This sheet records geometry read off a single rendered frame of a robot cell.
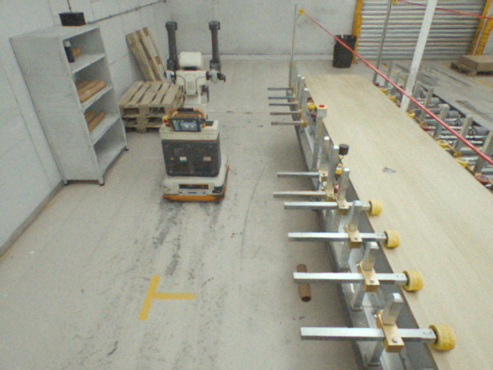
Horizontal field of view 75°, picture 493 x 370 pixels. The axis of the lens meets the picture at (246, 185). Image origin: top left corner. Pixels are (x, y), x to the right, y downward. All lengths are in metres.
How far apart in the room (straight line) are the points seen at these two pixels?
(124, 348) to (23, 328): 0.74
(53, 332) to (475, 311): 2.43
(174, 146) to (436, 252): 2.32
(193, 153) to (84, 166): 1.33
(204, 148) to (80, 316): 1.69
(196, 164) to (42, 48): 1.69
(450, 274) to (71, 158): 3.53
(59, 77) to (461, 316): 3.46
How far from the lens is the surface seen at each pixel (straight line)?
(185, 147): 3.16
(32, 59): 3.68
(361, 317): 1.67
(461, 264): 1.80
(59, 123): 3.81
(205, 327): 2.41
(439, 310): 1.56
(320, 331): 1.27
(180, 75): 3.28
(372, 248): 1.39
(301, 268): 2.64
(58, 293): 2.93
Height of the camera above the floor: 2.01
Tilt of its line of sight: 33 degrees down
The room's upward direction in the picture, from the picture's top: straight up
